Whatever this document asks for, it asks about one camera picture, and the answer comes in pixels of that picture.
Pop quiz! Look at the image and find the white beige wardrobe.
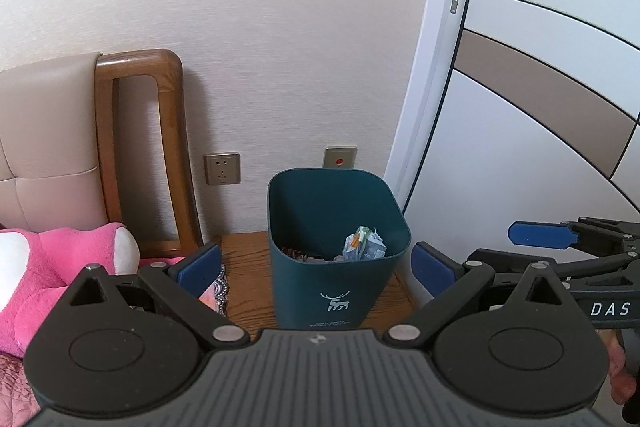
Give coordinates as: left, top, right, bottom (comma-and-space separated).
384, 0, 640, 308

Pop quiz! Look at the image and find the wooden bed frame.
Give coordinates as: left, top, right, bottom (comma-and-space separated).
95, 49, 205, 259

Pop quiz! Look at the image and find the wooden nightstand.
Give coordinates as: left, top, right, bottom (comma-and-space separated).
215, 231, 419, 333

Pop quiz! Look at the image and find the red button wall panel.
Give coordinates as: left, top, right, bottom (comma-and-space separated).
322, 146, 359, 170

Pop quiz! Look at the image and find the teal deer print trash bin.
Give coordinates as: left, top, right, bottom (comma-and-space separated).
267, 168, 412, 331

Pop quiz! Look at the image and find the beige wall socket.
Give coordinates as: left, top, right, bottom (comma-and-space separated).
203, 152, 242, 186

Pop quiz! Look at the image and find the beige padded headboard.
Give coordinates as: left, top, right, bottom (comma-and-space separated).
0, 52, 124, 231

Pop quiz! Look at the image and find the folded mauve garment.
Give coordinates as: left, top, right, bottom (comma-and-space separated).
0, 352, 41, 427

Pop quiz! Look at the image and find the white green snack packet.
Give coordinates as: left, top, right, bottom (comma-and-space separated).
344, 224, 387, 261

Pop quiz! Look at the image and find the person's right hand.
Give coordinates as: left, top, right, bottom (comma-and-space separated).
606, 336, 640, 408

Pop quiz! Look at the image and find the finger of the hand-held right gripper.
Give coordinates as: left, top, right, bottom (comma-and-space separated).
469, 248, 640, 291
508, 217, 640, 254

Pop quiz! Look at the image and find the red wrapper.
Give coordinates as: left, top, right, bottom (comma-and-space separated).
280, 247, 321, 261

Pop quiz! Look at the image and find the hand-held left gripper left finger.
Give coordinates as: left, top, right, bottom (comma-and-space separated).
57, 243, 251, 351

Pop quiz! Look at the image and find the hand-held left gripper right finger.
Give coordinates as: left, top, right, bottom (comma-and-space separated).
384, 242, 584, 351

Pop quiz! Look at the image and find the pink plush toy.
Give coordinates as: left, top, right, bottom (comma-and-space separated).
0, 222, 187, 358

